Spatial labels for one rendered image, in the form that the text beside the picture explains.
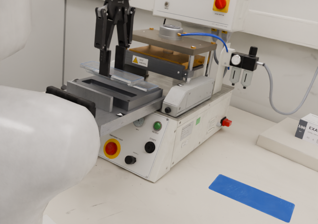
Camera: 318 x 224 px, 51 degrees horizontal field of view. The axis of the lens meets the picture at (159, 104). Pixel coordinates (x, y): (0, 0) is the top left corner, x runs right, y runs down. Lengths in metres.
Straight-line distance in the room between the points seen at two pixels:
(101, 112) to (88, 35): 1.60
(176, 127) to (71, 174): 0.62
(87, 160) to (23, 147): 0.07
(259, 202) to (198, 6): 0.68
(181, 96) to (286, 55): 0.72
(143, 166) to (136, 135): 0.09
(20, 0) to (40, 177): 0.17
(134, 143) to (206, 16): 0.52
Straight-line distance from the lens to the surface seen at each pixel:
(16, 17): 0.34
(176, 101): 0.95
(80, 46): 2.47
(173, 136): 0.96
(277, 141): 1.30
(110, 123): 0.78
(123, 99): 0.85
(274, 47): 1.58
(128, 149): 1.01
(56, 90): 0.84
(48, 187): 0.38
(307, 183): 1.18
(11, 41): 0.34
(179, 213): 0.89
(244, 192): 1.03
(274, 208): 1.01
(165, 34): 1.10
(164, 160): 0.97
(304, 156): 1.28
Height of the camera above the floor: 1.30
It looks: 21 degrees down
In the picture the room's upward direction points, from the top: 8 degrees clockwise
